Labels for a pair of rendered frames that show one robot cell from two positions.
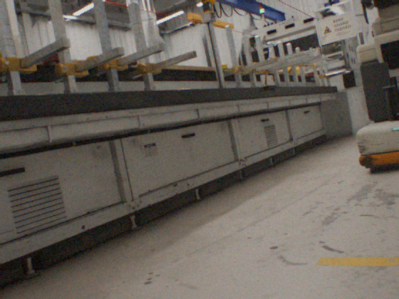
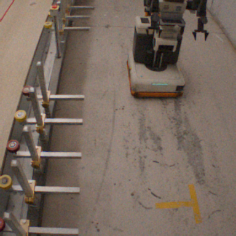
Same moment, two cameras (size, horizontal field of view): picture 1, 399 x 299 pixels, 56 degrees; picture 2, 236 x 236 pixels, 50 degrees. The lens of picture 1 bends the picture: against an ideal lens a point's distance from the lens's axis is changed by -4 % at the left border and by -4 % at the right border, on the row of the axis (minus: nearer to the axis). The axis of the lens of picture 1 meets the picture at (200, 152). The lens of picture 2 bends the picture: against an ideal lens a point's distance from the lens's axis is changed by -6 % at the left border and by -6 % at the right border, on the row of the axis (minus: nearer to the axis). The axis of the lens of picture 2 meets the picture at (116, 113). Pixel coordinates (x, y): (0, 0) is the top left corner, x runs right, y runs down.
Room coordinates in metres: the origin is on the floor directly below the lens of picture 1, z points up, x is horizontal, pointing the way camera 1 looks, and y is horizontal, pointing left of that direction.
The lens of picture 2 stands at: (0.61, 0.66, 2.19)
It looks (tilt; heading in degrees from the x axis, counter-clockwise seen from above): 47 degrees down; 320
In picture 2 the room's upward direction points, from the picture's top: 4 degrees clockwise
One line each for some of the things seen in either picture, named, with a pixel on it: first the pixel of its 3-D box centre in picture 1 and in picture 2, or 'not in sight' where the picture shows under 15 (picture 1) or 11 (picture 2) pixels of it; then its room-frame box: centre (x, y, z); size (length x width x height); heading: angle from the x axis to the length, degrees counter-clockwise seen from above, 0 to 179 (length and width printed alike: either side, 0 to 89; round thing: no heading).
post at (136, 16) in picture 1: (142, 47); (43, 90); (1.99, 0.19, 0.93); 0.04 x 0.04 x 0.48; 56
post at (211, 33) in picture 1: (215, 55); (56, 36); (2.60, -0.22, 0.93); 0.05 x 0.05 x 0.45; 56
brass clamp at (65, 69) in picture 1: (71, 70); (36, 157); (1.59, 0.46, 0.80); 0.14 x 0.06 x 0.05; 146
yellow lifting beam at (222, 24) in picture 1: (212, 21); not in sight; (8.09, -0.77, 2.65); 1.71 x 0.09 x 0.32; 146
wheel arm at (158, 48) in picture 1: (125, 60); (50, 121); (1.78, 0.26, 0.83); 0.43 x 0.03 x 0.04; 56
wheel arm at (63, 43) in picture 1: (30, 61); (42, 190); (1.37, 0.54, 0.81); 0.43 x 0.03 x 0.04; 56
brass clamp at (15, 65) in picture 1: (16, 65); (30, 192); (1.39, 0.60, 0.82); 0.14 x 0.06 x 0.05; 146
